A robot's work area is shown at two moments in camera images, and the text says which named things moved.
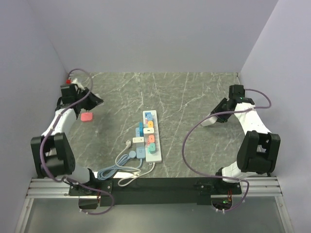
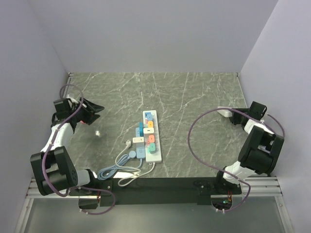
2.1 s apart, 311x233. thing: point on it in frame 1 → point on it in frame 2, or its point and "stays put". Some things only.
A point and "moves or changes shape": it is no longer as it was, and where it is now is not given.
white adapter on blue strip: (137, 140) stays put
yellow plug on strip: (150, 124) stays put
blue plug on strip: (148, 115) stays put
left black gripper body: (86, 102) → (84, 114)
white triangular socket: (209, 121) moves or changes shape
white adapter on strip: (148, 130) stays put
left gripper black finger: (95, 100) → (92, 107)
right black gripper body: (224, 103) → (236, 117)
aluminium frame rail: (49, 188) stays put
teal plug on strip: (151, 149) stays put
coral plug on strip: (151, 138) stays put
